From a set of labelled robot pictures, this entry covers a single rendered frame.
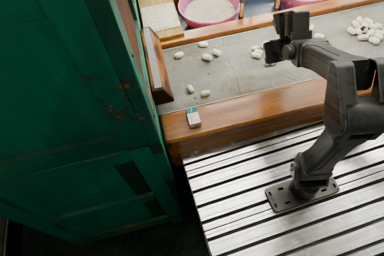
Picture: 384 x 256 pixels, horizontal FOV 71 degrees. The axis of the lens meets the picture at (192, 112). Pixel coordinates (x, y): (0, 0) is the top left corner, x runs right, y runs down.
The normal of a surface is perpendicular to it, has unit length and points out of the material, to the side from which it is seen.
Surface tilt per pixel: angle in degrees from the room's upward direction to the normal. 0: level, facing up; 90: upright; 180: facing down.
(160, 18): 0
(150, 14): 0
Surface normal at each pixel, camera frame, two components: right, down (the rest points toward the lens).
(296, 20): -0.03, 0.25
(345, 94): -0.05, -0.03
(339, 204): -0.07, -0.57
